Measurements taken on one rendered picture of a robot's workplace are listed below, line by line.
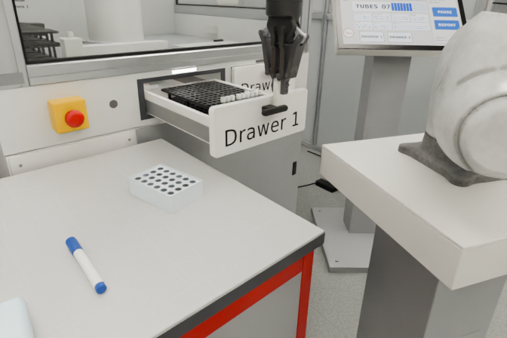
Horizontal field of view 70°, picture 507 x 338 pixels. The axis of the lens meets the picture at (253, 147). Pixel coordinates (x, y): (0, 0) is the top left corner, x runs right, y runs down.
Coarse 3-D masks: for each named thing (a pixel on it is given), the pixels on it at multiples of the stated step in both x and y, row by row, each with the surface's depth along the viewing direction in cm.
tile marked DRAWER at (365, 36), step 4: (360, 32) 140; (364, 32) 140; (368, 32) 140; (372, 32) 140; (376, 32) 141; (380, 32) 141; (360, 36) 140; (364, 36) 140; (368, 36) 140; (372, 36) 140; (376, 36) 140; (380, 36) 140; (360, 40) 139; (364, 40) 139; (368, 40) 139; (372, 40) 139; (376, 40) 140; (380, 40) 140; (384, 40) 140
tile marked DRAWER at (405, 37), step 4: (388, 32) 141; (392, 32) 141; (396, 32) 141; (400, 32) 141; (404, 32) 141; (408, 32) 141; (388, 36) 140; (392, 36) 140; (396, 36) 140; (400, 36) 140; (404, 36) 140; (408, 36) 140; (392, 40) 140; (396, 40) 140; (400, 40) 140; (404, 40) 140; (408, 40) 140; (412, 40) 140
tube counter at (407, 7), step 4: (384, 4) 145; (388, 4) 145; (392, 4) 145; (396, 4) 145; (400, 4) 145; (404, 4) 145; (408, 4) 145; (412, 4) 145; (416, 4) 145; (420, 4) 145; (424, 4) 145; (384, 8) 144; (388, 8) 144; (392, 8) 144; (396, 8) 144; (400, 8) 144; (404, 8) 144; (408, 8) 144; (412, 8) 144; (416, 8) 144; (420, 8) 144; (424, 8) 144
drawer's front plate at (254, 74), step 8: (256, 64) 121; (232, 72) 115; (240, 72) 116; (248, 72) 118; (256, 72) 120; (264, 72) 123; (232, 80) 116; (240, 80) 117; (248, 80) 119; (256, 80) 121; (264, 80) 124; (288, 88) 134
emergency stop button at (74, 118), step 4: (68, 112) 80; (72, 112) 80; (76, 112) 81; (80, 112) 81; (68, 116) 80; (72, 116) 80; (76, 116) 81; (80, 116) 81; (68, 120) 80; (72, 120) 80; (76, 120) 81; (80, 120) 82; (68, 124) 81; (72, 124) 81; (76, 124) 81; (80, 124) 82
